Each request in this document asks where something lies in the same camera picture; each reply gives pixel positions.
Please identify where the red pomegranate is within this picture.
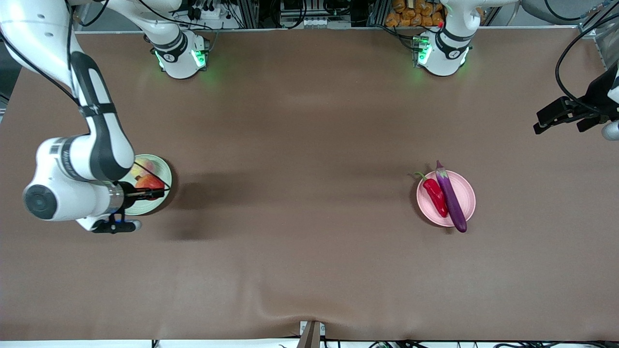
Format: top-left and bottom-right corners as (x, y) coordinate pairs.
(134, 174), (166, 202)

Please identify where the pale peach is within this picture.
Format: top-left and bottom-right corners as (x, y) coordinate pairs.
(130, 159), (157, 178)

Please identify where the purple eggplant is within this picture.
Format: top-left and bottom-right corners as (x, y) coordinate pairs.
(435, 160), (468, 233)

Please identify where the red pepper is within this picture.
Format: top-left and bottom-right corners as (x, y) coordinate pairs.
(413, 171), (449, 218)

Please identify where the pale green plate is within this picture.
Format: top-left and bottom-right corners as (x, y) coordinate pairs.
(120, 154), (173, 216)

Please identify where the pink plate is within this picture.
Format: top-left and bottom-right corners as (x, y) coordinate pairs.
(416, 170), (476, 228)

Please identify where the brown table cover cloth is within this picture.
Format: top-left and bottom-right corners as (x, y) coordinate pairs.
(0, 28), (619, 341)

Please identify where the pile of orange items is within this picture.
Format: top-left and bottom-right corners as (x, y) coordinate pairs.
(385, 0), (445, 28)

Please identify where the white power strip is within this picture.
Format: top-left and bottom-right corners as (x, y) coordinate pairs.
(186, 4), (232, 26)

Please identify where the grey device with white connectors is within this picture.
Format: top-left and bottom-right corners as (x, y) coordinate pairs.
(280, 0), (353, 29)

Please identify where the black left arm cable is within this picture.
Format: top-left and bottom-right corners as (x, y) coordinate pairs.
(555, 0), (619, 114)

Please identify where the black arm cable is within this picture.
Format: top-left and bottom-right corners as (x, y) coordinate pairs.
(555, 0), (619, 114)
(0, 0), (112, 104)

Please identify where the aluminium corner frame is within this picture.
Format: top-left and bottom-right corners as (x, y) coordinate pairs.
(578, 0), (619, 56)

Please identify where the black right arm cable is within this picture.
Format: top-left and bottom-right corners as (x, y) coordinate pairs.
(0, 0), (112, 104)

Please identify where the aluminium frame post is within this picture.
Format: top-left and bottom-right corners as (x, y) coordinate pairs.
(236, 0), (260, 29)
(366, 0), (390, 27)

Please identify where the metal table edge bracket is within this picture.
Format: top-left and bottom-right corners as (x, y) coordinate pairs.
(296, 320), (326, 348)

